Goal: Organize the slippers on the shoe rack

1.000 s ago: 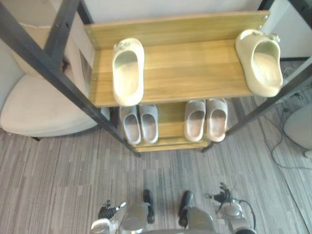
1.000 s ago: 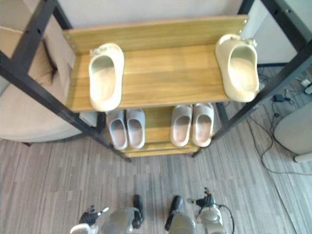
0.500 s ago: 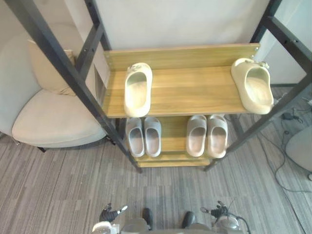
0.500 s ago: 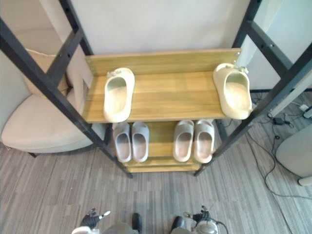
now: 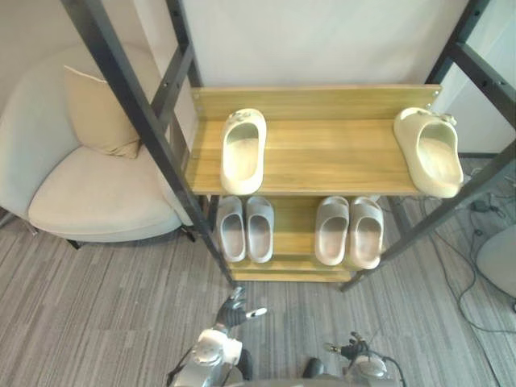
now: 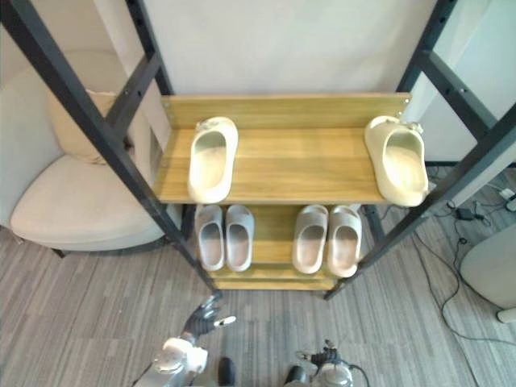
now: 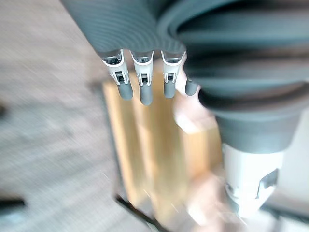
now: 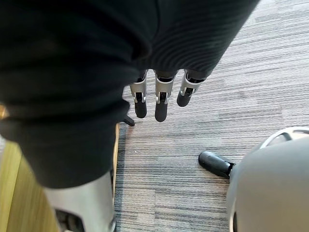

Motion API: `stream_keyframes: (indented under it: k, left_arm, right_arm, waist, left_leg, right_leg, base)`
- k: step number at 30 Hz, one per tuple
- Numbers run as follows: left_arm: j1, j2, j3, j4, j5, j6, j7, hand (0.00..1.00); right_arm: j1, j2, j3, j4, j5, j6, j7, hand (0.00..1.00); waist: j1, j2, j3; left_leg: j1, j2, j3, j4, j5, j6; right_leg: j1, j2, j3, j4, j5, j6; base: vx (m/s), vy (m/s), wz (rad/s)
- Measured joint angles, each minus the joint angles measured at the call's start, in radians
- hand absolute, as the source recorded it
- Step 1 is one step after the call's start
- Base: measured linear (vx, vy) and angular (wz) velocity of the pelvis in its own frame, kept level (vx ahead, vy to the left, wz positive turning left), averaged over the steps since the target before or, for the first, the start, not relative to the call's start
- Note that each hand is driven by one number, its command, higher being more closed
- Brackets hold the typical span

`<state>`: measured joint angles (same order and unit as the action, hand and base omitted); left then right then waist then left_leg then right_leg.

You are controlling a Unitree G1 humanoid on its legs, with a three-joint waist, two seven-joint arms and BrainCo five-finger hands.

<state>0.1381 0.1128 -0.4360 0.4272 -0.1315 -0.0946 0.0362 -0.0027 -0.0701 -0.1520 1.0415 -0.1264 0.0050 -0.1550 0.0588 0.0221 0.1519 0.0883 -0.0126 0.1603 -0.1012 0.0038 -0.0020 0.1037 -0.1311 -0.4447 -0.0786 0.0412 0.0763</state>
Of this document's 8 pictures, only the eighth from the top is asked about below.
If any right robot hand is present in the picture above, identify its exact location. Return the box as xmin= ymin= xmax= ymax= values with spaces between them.
xmin=0 ymin=0 xmax=261 ymax=232

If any black-framed wooden shoe rack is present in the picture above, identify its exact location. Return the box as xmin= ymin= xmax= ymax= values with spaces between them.
xmin=0 ymin=102 xmax=136 ymax=232

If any dark right robot foot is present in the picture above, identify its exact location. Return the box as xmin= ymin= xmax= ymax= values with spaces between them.
xmin=198 ymin=151 xmax=236 ymax=180

